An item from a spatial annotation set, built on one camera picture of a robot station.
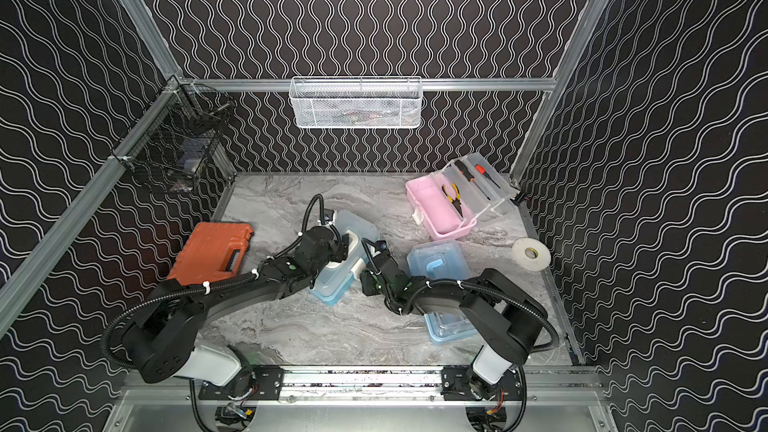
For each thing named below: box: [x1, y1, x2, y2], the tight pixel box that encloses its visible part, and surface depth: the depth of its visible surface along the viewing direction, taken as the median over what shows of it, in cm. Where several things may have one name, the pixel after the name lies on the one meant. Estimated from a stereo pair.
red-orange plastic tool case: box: [166, 222, 254, 286], surface depth 96 cm
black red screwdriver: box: [454, 160, 491, 201], surface depth 107 cm
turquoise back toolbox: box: [309, 209, 379, 306], surface depth 87 cm
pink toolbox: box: [406, 152, 518, 241], surface depth 105 cm
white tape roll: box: [511, 237, 552, 272], surface depth 100 cm
